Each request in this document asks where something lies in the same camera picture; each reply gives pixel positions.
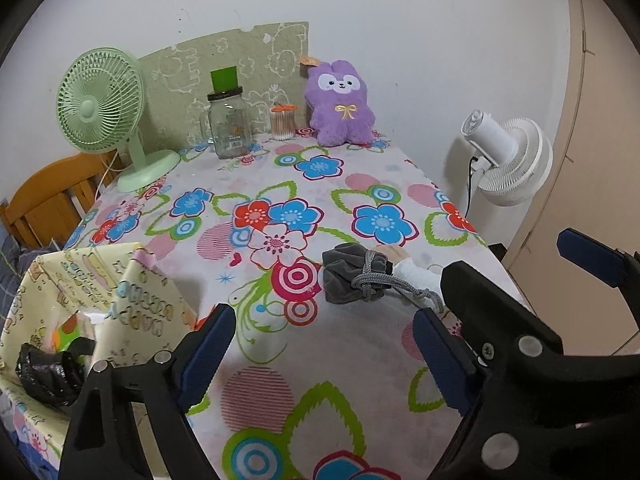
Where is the wooden bed headboard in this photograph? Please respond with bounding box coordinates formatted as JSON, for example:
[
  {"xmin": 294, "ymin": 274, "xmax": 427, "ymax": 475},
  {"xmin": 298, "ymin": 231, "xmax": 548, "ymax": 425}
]
[{"xmin": 1, "ymin": 151, "xmax": 122, "ymax": 249}]

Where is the green cup on jar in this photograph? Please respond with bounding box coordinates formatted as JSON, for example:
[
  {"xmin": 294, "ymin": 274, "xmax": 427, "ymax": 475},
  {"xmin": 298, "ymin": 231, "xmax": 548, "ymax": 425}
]
[{"xmin": 209, "ymin": 66, "xmax": 240, "ymax": 93}]

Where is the floral tablecloth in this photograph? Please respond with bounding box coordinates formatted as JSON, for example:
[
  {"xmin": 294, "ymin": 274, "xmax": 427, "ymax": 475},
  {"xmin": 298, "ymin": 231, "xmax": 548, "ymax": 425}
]
[{"xmin": 8, "ymin": 127, "xmax": 532, "ymax": 480}]

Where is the black fan cable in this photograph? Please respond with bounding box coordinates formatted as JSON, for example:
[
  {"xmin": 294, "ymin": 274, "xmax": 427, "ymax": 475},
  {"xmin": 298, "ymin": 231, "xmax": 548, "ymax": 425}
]
[{"xmin": 464, "ymin": 156, "xmax": 490, "ymax": 219}]

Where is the grey plaid pillow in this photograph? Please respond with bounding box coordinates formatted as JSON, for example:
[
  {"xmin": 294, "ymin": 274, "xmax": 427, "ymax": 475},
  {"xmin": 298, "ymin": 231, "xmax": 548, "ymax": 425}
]
[{"xmin": 0, "ymin": 235, "xmax": 29, "ymax": 278}]

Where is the white standing fan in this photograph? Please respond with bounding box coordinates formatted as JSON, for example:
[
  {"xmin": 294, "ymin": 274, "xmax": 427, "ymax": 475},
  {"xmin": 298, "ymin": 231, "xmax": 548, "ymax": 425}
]
[{"xmin": 461, "ymin": 110, "xmax": 553, "ymax": 207}]

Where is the green patterned board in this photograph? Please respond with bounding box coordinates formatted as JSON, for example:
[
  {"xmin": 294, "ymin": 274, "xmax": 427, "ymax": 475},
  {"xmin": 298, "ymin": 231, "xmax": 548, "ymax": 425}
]
[{"xmin": 140, "ymin": 22, "xmax": 309, "ymax": 152}]

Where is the glass mason jar mug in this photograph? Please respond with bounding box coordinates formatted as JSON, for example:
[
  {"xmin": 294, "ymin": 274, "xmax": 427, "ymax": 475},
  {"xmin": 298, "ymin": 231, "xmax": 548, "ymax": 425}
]
[{"xmin": 200, "ymin": 87, "xmax": 253, "ymax": 159}]

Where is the white fan cable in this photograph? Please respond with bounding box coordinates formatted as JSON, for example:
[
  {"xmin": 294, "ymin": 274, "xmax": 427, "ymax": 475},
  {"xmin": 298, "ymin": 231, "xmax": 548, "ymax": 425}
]
[{"xmin": 94, "ymin": 148, "xmax": 124, "ymax": 196}]

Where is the green desk fan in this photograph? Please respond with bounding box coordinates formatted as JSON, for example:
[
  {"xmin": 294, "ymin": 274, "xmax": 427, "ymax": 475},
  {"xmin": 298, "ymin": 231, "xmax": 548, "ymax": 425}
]
[{"xmin": 55, "ymin": 47, "xmax": 180, "ymax": 193}]

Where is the toothpick jar orange lid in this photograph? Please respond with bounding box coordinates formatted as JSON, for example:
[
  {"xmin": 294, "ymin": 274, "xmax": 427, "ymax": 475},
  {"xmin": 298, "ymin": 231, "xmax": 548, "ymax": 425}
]
[{"xmin": 270, "ymin": 103, "xmax": 297, "ymax": 141}]

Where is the grey drawstring pouch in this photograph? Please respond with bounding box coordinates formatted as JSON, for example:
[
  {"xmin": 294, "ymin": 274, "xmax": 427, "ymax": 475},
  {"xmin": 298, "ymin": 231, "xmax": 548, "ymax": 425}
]
[{"xmin": 322, "ymin": 243, "xmax": 416, "ymax": 304}]

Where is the yellow cartoon storage box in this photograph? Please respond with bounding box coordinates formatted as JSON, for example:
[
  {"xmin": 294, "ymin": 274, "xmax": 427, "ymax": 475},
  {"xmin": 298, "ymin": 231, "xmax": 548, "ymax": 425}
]
[{"xmin": 1, "ymin": 243, "xmax": 198, "ymax": 465}]

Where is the black plastic bag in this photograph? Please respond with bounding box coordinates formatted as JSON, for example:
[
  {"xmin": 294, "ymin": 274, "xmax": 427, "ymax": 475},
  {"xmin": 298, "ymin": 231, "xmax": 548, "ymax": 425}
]
[{"xmin": 15, "ymin": 337, "xmax": 96, "ymax": 408}]

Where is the purple plush bunny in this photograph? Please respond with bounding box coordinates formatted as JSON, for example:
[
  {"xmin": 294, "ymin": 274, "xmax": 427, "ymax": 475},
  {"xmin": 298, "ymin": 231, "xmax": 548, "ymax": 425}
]
[{"xmin": 304, "ymin": 60, "xmax": 375, "ymax": 148}]

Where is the green tissue pack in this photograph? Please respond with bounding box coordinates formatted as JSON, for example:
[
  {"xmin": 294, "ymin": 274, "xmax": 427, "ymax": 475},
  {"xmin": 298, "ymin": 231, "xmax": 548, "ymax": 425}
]
[{"xmin": 52, "ymin": 312, "xmax": 86, "ymax": 352}]

